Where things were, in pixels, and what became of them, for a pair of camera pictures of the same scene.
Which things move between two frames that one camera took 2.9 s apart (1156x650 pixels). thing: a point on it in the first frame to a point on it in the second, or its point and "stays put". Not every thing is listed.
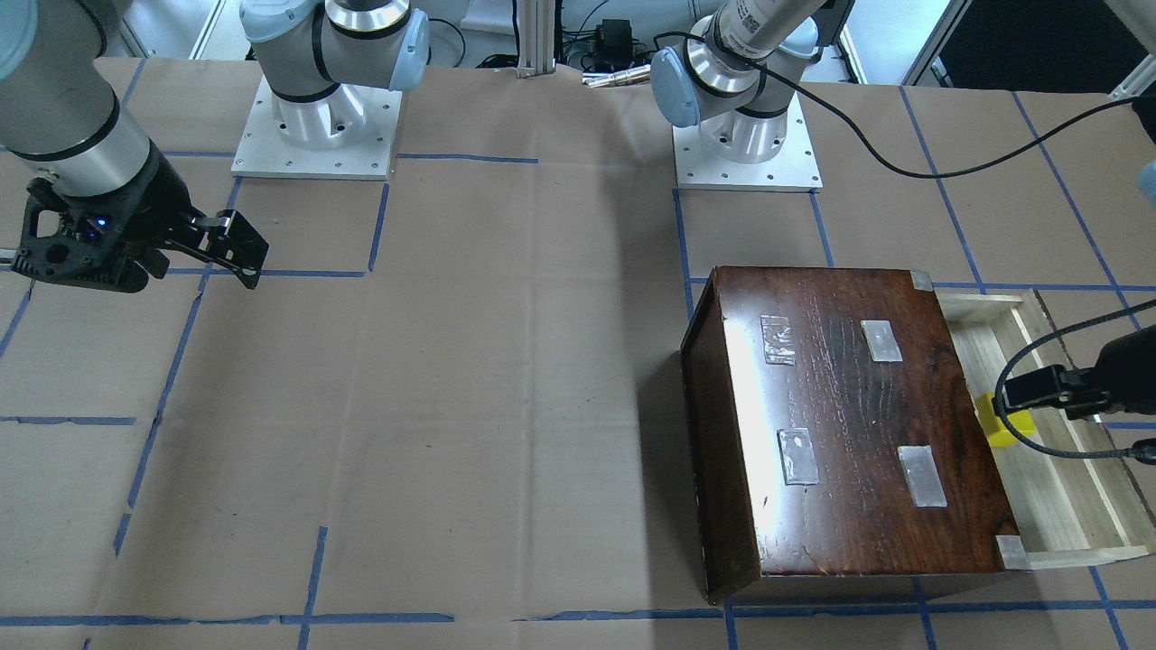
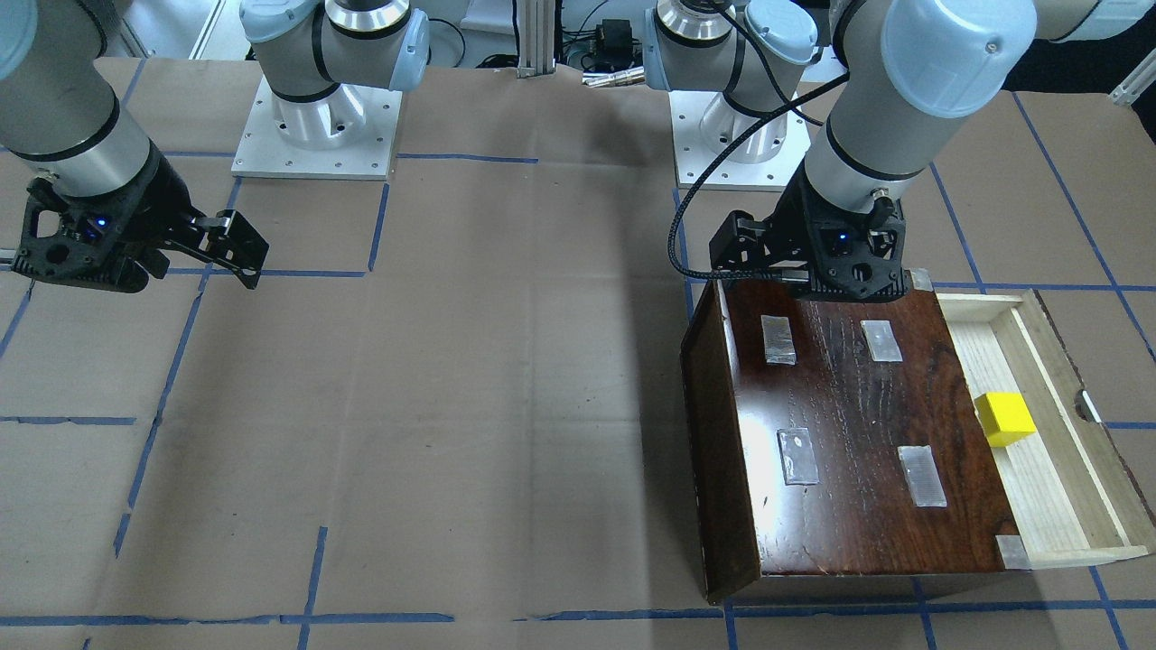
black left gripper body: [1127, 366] to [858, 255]
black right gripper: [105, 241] stays put
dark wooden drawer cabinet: [836, 432] stays put
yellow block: [998, 433] stays put
